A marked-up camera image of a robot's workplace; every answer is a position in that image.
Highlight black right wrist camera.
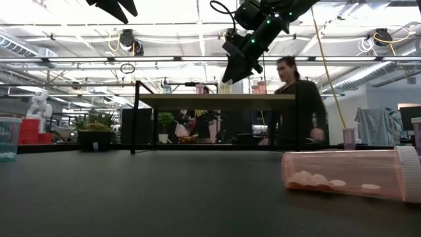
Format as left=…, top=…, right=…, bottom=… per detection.
left=222, top=29, right=247, bottom=59

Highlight teal pill bottle white cap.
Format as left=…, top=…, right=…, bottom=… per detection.
left=0, top=117, right=22, bottom=162

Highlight green plant in white pot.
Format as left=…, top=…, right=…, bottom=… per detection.
left=157, top=111, right=175, bottom=144

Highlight dark monitor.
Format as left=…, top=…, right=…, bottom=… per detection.
left=399, top=105, right=421, bottom=132

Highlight white robot figure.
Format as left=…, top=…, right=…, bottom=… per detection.
left=26, top=91, right=53, bottom=120

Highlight red boxes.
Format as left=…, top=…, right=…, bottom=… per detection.
left=18, top=118, right=53, bottom=145

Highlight long ceiling light strip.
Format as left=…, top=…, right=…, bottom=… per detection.
left=0, top=55, right=421, bottom=63

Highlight silver ventilation duct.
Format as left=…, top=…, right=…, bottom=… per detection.
left=320, top=61, right=421, bottom=95

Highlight ceiling cable reel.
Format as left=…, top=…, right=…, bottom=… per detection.
left=118, top=28, right=145, bottom=57
left=373, top=28, right=394, bottom=47

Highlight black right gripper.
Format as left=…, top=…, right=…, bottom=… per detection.
left=222, top=18, right=285, bottom=85

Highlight potted succulent plant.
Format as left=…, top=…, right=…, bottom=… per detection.
left=74, top=111, right=116, bottom=153

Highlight yellow-orange hanging cable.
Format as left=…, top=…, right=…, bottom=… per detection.
left=310, top=8, right=348, bottom=129

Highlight person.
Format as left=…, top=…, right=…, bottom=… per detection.
left=176, top=86, right=218, bottom=144
left=268, top=55, right=328, bottom=147

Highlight grey cloth cover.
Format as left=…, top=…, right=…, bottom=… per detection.
left=354, top=107, right=404, bottom=145

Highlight wooden shelf with black legs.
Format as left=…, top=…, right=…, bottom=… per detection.
left=130, top=80, right=302, bottom=155

